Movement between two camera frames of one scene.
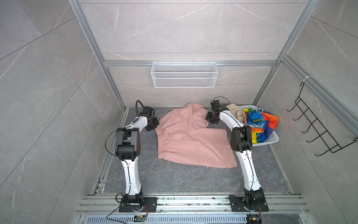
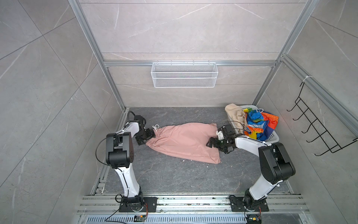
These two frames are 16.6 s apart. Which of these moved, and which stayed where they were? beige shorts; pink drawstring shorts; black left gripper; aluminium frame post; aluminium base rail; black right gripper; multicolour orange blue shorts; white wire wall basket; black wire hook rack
Moved: black right gripper; black left gripper; pink drawstring shorts
Stayed: black wire hook rack; aluminium frame post; white wire wall basket; multicolour orange blue shorts; beige shorts; aluminium base rail
